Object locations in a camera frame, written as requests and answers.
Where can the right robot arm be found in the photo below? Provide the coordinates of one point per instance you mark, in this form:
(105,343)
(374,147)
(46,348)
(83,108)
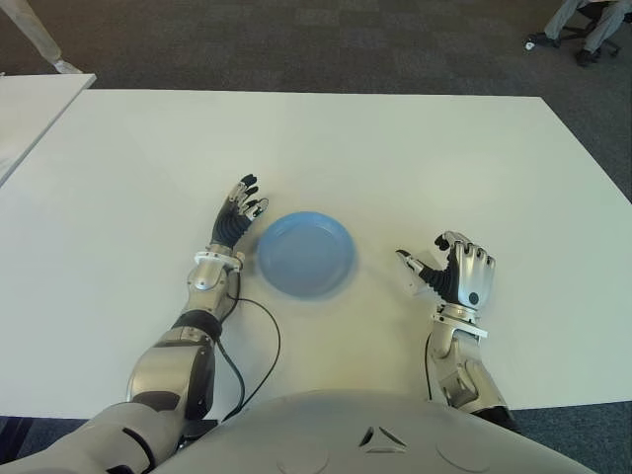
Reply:
(464,375)

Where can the standing person beige trousers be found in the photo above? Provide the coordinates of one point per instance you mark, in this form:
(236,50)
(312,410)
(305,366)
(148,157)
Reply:
(39,29)

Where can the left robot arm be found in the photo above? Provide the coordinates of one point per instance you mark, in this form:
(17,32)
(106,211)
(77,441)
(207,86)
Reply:
(207,281)

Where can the seated person grey trousers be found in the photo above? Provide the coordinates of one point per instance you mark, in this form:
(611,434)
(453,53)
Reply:
(600,24)

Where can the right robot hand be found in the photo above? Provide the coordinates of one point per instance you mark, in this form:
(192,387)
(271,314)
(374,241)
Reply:
(469,271)

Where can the grey robot torso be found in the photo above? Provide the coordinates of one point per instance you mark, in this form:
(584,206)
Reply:
(370,434)

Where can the blue plate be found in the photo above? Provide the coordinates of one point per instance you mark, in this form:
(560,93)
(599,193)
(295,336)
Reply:
(306,254)

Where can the black office chair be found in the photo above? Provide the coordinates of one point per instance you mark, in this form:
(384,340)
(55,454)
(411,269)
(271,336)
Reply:
(585,12)

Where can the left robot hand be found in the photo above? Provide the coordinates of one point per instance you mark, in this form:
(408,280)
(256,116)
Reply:
(228,227)

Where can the white side table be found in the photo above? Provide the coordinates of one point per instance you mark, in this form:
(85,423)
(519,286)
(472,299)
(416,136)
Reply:
(29,113)

